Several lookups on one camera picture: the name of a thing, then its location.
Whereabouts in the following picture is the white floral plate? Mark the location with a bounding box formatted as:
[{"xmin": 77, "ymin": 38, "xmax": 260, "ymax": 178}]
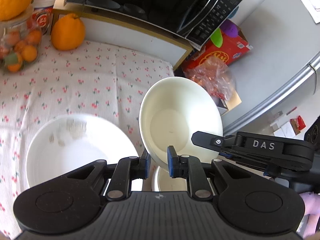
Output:
[{"xmin": 26, "ymin": 114, "xmax": 140, "ymax": 189}]

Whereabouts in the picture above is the person's right forearm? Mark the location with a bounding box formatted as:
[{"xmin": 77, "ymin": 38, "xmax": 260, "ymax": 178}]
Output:
[{"xmin": 300, "ymin": 191, "xmax": 320, "ymax": 216}]

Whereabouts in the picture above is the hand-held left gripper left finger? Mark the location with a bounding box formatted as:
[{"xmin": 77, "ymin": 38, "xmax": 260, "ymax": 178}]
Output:
[{"xmin": 67, "ymin": 150, "xmax": 151, "ymax": 200}]

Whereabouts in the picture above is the cream bowl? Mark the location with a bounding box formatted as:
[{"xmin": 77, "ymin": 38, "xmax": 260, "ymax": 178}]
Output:
[
  {"xmin": 151, "ymin": 166, "xmax": 190, "ymax": 192},
  {"xmin": 139, "ymin": 77, "xmax": 223, "ymax": 173}
]

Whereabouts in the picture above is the large orange with leaves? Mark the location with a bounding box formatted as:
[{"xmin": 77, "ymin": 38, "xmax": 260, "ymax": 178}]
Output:
[{"xmin": 0, "ymin": 0, "xmax": 35, "ymax": 22}]

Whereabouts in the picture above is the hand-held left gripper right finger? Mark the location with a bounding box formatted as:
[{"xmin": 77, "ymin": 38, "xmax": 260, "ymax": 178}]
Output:
[{"xmin": 167, "ymin": 145, "xmax": 250, "ymax": 200}]

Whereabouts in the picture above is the black and white cardboard box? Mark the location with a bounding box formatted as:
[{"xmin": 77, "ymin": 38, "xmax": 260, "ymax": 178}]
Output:
[{"xmin": 212, "ymin": 87, "xmax": 242, "ymax": 117}]

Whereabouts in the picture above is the plastic bag of oranges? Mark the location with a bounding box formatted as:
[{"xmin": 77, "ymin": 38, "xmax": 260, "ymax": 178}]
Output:
[{"xmin": 184, "ymin": 56, "xmax": 237, "ymax": 100}]

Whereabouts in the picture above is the cherry print tablecloth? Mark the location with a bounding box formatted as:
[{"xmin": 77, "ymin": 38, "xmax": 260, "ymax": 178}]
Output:
[{"xmin": 0, "ymin": 34, "xmax": 175, "ymax": 239}]

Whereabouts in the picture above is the wooden microwave stand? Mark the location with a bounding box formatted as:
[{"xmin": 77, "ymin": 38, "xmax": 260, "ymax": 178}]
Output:
[{"xmin": 52, "ymin": 4, "xmax": 200, "ymax": 71}]

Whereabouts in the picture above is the red cardboard box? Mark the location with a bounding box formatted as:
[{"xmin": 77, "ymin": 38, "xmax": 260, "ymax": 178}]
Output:
[{"xmin": 181, "ymin": 27, "xmax": 253, "ymax": 80}]

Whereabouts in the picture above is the glass jar of small oranges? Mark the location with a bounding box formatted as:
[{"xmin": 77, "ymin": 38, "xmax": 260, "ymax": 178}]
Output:
[{"xmin": 0, "ymin": 5, "xmax": 43, "ymax": 74}]

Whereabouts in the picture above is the red label paper cup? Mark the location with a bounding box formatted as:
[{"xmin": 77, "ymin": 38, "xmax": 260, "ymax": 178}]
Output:
[{"xmin": 31, "ymin": 7, "xmax": 53, "ymax": 36}]

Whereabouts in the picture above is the small red packet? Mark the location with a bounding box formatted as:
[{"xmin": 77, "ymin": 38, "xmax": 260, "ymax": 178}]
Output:
[{"xmin": 296, "ymin": 115, "xmax": 306, "ymax": 131}]

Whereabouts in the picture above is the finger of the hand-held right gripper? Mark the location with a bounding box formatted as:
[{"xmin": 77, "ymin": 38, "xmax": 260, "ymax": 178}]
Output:
[
  {"xmin": 192, "ymin": 131, "xmax": 284, "ymax": 156},
  {"xmin": 219, "ymin": 152, "xmax": 275, "ymax": 178}
]

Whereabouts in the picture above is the silver refrigerator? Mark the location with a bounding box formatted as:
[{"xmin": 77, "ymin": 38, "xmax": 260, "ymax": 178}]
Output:
[{"xmin": 222, "ymin": 0, "xmax": 320, "ymax": 140}]

